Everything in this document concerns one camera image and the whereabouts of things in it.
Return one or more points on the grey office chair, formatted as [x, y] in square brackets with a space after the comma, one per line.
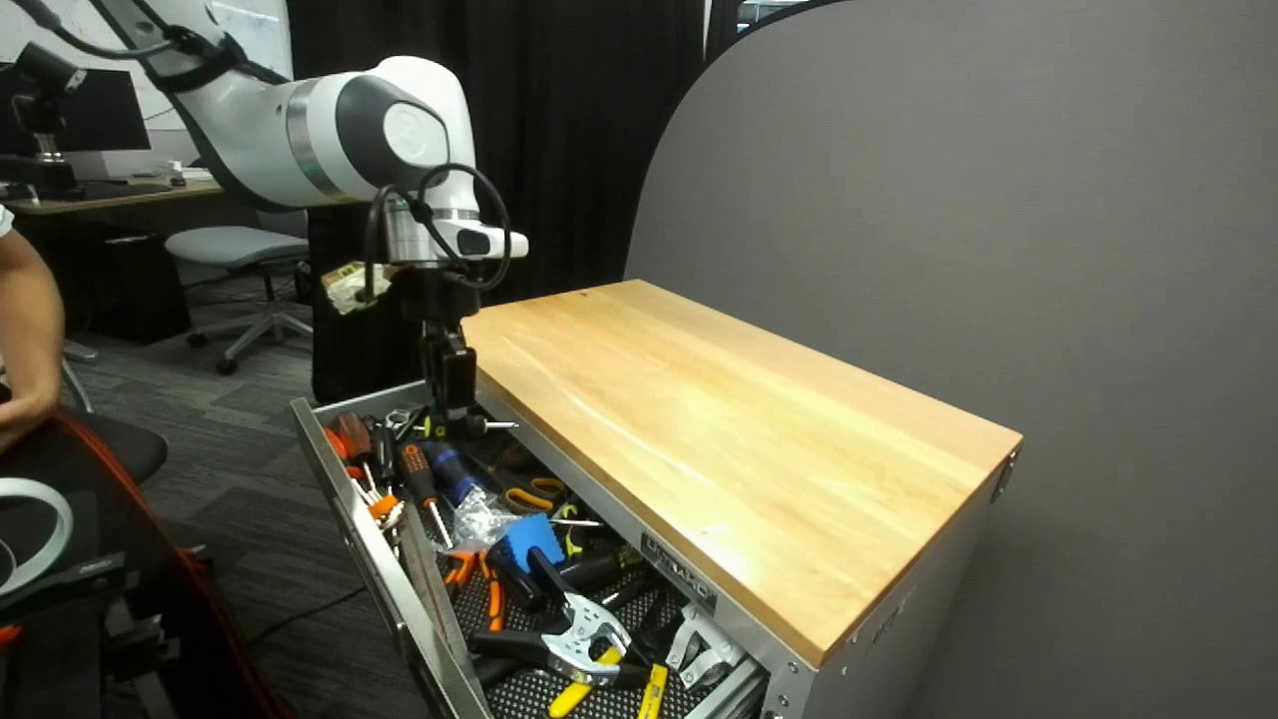
[233, 250]

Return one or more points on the black seat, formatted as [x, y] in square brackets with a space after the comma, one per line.
[112, 452]

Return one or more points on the clear plastic bag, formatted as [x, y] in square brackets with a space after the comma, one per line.
[479, 519]

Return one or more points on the blue plastic tool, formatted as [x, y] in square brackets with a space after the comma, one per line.
[532, 539]

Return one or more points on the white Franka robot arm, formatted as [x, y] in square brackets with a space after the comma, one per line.
[265, 132]

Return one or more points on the silver metal bracket tool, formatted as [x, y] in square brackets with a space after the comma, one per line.
[700, 649]

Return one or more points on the grey rounded partition panel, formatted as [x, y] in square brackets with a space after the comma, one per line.
[1063, 266]

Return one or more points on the person forearm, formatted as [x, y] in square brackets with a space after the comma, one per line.
[25, 320]

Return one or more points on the red orange hand tool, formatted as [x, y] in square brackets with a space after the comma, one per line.
[343, 442]

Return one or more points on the metal cabinet with wooden top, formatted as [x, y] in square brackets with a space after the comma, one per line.
[731, 425]

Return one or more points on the tan wrist camera box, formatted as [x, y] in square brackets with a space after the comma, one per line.
[352, 284]

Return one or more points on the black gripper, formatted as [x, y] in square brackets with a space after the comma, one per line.
[450, 340]

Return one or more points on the black curtain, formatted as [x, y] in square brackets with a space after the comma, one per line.
[583, 132]

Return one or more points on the black silver bar clamp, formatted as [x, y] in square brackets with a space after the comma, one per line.
[581, 638]

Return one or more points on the black computer monitor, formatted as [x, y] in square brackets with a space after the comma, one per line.
[81, 115]

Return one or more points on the wooden office desk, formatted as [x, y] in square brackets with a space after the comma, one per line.
[122, 200]

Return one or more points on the grey metal tool drawer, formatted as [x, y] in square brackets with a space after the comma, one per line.
[386, 546]

